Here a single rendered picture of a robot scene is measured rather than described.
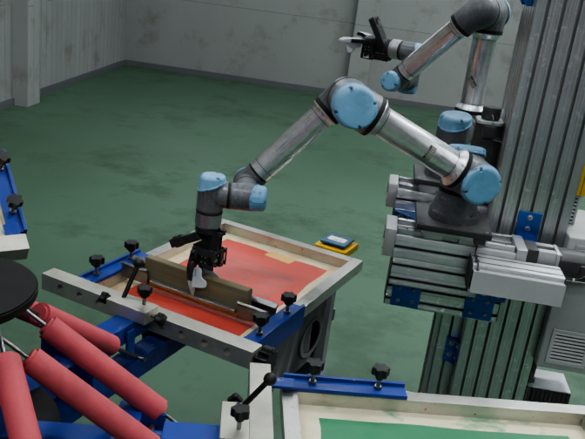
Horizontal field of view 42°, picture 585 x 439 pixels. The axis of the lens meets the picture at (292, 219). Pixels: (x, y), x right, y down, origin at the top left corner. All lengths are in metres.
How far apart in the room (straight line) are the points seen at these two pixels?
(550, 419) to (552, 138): 0.89
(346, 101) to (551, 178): 0.80
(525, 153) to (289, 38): 9.14
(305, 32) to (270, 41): 0.54
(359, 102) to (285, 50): 9.48
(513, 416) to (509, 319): 0.73
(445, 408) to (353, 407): 0.23
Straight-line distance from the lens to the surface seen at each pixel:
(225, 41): 11.62
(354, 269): 2.57
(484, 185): 2.14
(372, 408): 1.88
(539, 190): 2.50
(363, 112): 2.00
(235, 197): 2.08
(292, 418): 1.74
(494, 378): 2.76
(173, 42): 11.82
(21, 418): 1.36
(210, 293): 2.19
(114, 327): 1.93
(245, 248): 2.69
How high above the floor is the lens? 1.97
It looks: 20 degrees down
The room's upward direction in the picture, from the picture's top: 7 degrees clockwise
